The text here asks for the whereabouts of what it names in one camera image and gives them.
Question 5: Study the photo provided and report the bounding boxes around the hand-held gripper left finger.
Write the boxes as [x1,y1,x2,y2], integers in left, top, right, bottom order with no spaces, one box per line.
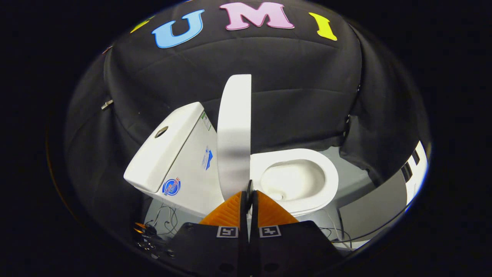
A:
[169,190,249,277]

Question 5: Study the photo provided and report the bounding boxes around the white toilet lid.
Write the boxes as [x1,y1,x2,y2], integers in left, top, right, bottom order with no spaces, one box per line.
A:
[217,74,253,201]

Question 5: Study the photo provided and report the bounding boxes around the white toilet tank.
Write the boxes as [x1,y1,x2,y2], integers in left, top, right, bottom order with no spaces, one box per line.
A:
[123,102,226,218]

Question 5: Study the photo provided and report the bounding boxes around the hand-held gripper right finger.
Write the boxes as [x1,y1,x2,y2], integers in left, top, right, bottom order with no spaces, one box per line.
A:
[250,190,342,277]

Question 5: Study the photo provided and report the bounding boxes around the grey panel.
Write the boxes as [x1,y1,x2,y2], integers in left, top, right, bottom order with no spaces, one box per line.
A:
[338,180,409,244]

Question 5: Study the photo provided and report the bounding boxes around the black backdrop cloth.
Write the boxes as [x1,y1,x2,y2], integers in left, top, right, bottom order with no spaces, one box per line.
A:
[65,0,430,231]

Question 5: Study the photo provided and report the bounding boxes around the black and white striped board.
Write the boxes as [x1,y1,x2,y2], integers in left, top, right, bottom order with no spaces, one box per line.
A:
[400,140,428,205]

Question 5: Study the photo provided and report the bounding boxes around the black cable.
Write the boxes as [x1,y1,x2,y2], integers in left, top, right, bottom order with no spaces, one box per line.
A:
[318,204,409,244]

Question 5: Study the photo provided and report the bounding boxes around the bundle of thin cables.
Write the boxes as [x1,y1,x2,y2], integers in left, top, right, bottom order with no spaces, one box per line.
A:
[134,205,180,259]

